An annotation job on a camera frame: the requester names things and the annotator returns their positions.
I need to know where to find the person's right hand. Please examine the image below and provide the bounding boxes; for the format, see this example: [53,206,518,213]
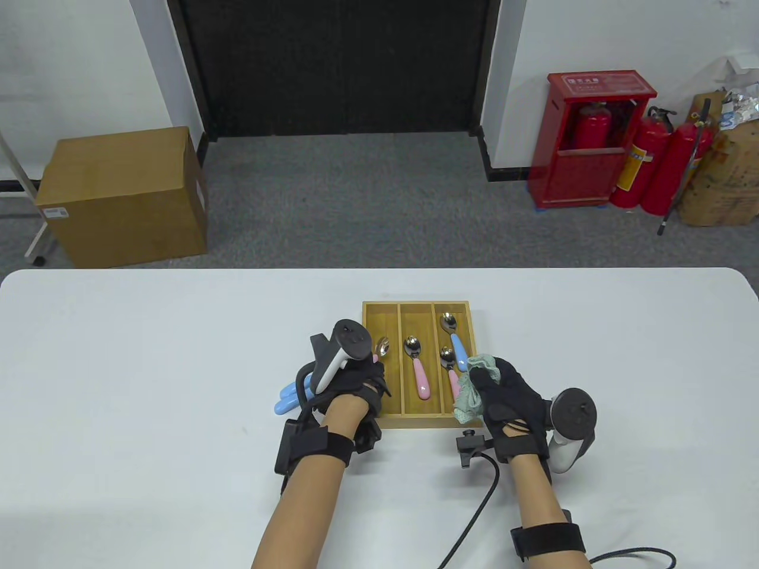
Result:
[468,357,555,465]

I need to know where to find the person's left hand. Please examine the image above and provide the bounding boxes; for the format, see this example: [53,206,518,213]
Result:
[296,357,393,411]

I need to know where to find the green fish scale cleaning cloth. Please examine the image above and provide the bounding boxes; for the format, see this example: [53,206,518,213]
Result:
[454,354,502,424]

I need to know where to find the pink spoon group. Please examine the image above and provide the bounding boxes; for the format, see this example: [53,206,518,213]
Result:
[439,346,463,401]

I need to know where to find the person's left forearm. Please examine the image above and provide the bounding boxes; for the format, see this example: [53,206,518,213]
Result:
[252,394,368,569]

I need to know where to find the black grey left hand controller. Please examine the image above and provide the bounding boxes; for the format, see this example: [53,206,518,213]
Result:
[296,319,371,410]

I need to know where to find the black grey hand controller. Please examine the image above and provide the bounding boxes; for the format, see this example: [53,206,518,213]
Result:
[296,319,371,410]
[546,388,597,474]

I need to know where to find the black grey right hand controller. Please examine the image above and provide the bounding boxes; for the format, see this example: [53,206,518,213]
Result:
[546,388,597,474]

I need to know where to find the black left armband pack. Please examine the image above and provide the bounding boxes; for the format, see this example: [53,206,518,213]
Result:
[275,418,356,475]

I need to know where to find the black armband pack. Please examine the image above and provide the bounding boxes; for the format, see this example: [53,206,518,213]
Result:
[275,418,356,475]
[511,510,589,562]

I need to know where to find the wooden cutlery tray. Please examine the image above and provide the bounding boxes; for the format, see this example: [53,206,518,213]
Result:
[361,301,487,430]

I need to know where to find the black right armband pack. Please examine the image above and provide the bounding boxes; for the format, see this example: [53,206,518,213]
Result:
[511,510,589,562]

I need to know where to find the red fire extinguisher cabinet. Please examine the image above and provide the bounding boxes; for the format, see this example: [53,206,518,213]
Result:
[528,71,658,209]

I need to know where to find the yellow label red fire extinguisher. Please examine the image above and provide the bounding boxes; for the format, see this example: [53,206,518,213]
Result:
[610,107,677,209]

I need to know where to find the brown cardboard box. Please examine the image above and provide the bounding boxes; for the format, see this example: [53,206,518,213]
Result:
[36,126,209,268]

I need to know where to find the worn printed cardboard box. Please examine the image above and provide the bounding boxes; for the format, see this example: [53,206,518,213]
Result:
[678,92,759,227]

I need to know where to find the black double door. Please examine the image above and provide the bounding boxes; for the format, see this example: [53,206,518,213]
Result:
[168,0,502,141]

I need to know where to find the white rolling whiteboard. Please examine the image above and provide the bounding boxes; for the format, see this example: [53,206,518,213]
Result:
[0,130,48,266]

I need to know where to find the crumpled silver foil bag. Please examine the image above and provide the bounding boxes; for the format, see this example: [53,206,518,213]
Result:
[719,83,759,130]

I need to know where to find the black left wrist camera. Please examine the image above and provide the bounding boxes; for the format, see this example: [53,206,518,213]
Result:
[354,415,383,454]

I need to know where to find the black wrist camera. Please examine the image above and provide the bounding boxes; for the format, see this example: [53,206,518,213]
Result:
[455,430,496,469]
[354,415,383,454]

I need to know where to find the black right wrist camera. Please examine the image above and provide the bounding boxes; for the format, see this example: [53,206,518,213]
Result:
[455,430,496,469]

